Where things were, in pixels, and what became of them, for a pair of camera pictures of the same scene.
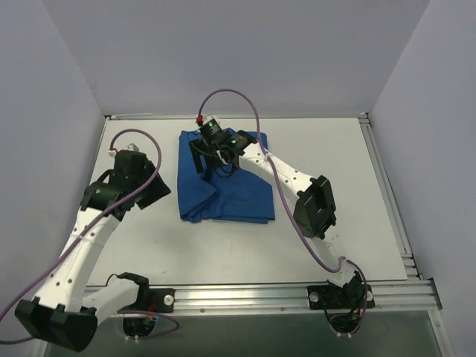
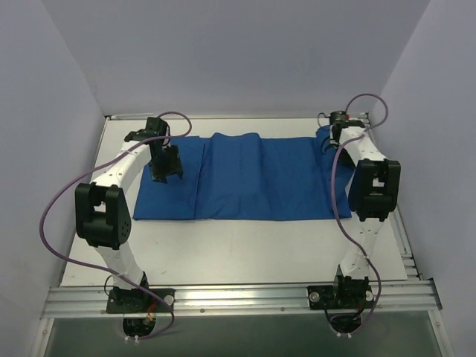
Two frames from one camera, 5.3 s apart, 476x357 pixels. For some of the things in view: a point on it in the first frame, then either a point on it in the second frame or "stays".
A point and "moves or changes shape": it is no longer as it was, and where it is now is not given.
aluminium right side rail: [410, 265] stays
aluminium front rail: [422, 298] stays
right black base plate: [350, 297] stays
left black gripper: [149, 182] to [166, 170]
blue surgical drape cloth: [243, 197] moves or changes shape
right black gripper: [207, 156] to [343, 160]
